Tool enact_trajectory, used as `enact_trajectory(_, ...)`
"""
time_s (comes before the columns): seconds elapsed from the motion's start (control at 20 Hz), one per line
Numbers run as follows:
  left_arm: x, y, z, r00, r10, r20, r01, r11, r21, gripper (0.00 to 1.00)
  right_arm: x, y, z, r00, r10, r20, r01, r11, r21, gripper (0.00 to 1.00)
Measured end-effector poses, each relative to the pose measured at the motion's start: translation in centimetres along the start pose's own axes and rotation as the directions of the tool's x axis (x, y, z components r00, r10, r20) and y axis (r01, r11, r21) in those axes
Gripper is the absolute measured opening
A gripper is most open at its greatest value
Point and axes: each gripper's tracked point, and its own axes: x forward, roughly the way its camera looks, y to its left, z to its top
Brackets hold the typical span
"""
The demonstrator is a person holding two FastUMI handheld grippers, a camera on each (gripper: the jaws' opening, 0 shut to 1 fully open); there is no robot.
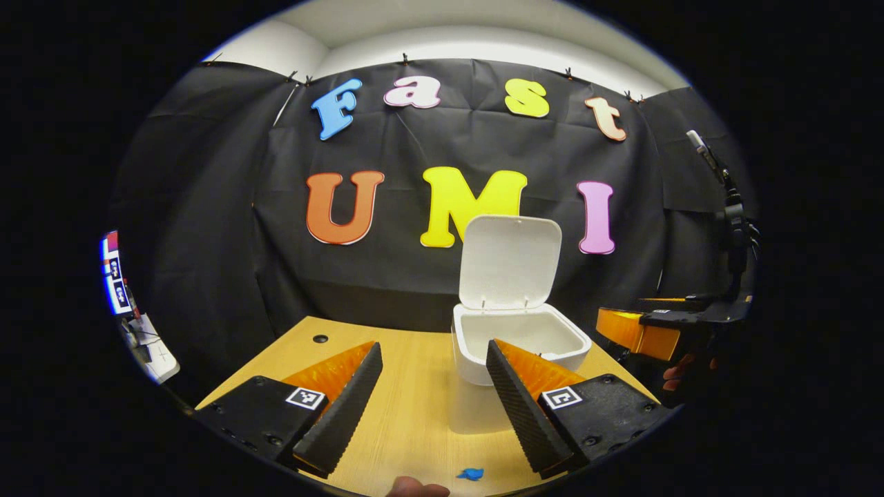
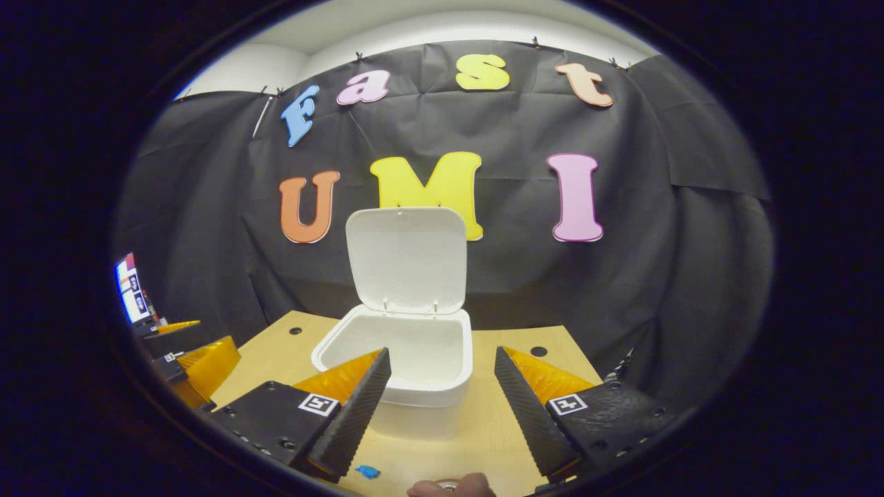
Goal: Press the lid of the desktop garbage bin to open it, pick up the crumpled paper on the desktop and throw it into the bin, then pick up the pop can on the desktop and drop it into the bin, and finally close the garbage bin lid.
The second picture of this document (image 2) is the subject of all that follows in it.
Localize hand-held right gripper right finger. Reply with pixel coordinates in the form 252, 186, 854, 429
493, 345, 681, 483

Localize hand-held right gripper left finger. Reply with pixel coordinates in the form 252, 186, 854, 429
207, 347, 392, 483

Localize white desktop garbage bin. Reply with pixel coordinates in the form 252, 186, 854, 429
311, 206, 474, 442

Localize wooden desktop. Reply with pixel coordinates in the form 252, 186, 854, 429
211, 310, 605, 497

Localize computer monitor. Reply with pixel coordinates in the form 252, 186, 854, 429
115, 253, 153, 325

